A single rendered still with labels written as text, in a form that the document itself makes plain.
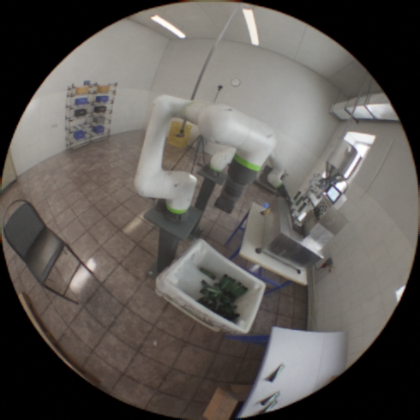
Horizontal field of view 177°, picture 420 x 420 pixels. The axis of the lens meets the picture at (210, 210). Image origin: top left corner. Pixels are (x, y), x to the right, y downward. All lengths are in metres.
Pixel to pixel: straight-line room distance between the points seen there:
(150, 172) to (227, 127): 0.39
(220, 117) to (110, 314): 1.60
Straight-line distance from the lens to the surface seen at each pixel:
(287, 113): 4.74
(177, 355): 1.52
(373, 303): 2.13
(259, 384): 1.00
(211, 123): 0.32
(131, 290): 1.52
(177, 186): 0.58
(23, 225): 1.42
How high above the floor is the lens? 1.47
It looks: 39 degrees down
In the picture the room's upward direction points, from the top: 25 degrees clockwise
